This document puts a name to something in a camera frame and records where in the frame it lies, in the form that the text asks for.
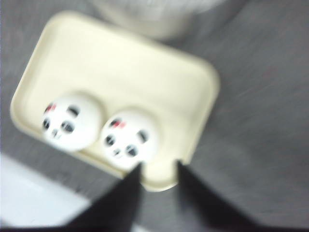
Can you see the panda bun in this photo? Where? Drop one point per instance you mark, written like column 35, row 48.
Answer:
column 72, row 122
column 130, row 137

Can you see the beige plastic tray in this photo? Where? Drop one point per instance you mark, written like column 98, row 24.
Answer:
column 122, row 70

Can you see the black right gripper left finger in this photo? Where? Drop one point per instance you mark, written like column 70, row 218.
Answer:
column 113, row 212

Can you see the stainless steel steamer pot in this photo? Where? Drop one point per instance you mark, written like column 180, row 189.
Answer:
column 156, row 19

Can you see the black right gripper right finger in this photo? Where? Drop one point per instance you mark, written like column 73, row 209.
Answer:
column 203, row 210

